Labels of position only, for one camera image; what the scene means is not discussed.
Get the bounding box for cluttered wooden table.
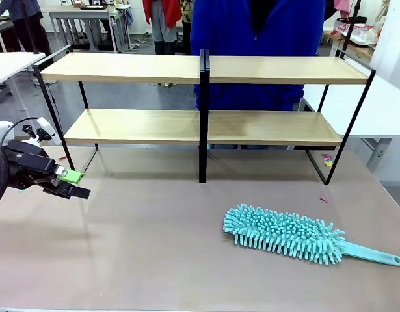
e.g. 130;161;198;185
322;16;379;60

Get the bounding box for person in red jacket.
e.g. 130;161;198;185
142;0;184;55

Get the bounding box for person in blue jacket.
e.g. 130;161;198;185
189;0;327;113

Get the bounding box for grey workbench table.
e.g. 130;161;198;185
48;4;133;54

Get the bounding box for pink hanging garment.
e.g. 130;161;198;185
332;0;351;20

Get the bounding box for wooden shelf with black frame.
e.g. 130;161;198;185
32;45;377;186

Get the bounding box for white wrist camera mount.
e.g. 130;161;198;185
35;116;62;146

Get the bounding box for person in dark clothes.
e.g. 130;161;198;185
0;0;53;57

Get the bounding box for large white table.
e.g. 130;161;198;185
299;83;400;170

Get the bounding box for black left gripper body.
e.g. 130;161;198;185
4;139;58;196

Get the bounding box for teal chenille duster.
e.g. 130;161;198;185
222;203;400;268

